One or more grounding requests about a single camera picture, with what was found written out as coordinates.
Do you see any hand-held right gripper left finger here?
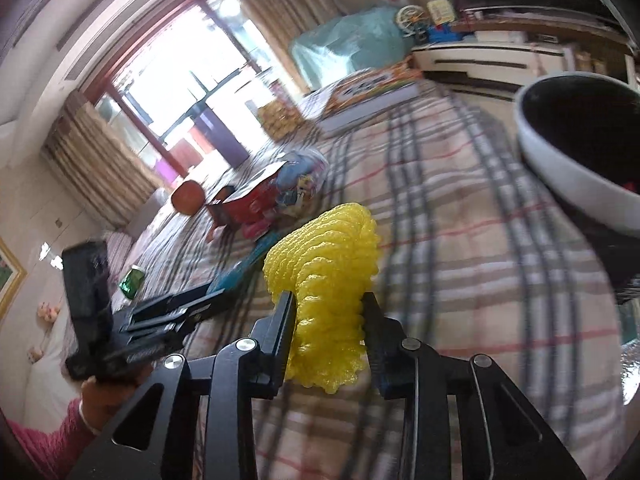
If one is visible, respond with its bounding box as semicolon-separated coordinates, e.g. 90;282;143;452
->
67;290;299;480

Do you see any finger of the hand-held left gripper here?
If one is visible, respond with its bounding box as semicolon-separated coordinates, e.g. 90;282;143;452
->
131;251;266;322
120;290;237;336

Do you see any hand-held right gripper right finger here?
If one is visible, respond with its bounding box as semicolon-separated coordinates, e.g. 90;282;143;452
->
360;291;588;480

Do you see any pink spoon-shaped packet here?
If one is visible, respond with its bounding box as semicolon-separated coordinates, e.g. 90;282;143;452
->
239;215;275;242

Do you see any red carton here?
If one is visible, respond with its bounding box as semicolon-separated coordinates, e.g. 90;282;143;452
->
207;162;281;237

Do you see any yellow foam fruit net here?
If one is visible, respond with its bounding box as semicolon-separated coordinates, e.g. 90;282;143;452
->
262;202;381;395

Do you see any white trash bin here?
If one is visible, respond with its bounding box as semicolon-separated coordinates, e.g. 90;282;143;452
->
515;72;640;306

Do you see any person's left forearm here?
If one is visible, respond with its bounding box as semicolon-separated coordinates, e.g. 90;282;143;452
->
27;365;153;480

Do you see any green snack wrapper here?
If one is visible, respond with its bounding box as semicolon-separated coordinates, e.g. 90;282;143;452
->
120;267;146;301

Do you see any framed picture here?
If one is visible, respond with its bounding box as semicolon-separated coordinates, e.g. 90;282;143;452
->
0;239;29;322

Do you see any apple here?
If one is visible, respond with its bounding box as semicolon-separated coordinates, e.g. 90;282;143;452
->
170;180;206;216

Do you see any blue snack wrapper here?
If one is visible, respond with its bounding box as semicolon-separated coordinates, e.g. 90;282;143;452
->
276;152;329;217

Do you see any plaid tablecloth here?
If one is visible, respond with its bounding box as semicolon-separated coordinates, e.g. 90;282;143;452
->
107;67;631;480

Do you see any purple thermos bottle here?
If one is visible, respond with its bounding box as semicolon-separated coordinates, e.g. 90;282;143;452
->
192;100;247;167

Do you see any clear cookie jar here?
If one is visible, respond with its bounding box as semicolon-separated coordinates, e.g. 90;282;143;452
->
259;99;302;137

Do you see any colourful picture book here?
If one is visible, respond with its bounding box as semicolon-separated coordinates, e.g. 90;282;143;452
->
300;67;422;134

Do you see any teal covered furniture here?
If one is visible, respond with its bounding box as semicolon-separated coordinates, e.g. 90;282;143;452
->
289;5;417;97

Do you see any ferris wheel toy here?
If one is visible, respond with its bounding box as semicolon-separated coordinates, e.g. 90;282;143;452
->
395;5;427;42

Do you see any blue toy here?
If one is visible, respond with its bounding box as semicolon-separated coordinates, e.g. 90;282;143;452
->
425;25;462;44

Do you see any white TV cabinet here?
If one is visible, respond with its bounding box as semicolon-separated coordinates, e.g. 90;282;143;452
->
410;20;632;97

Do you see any colourful toy board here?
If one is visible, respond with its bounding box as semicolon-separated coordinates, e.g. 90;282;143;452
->
427;0;459;26

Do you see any wooden sliding door frame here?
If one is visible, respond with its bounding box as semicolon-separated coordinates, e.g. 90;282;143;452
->
84;0;282;172

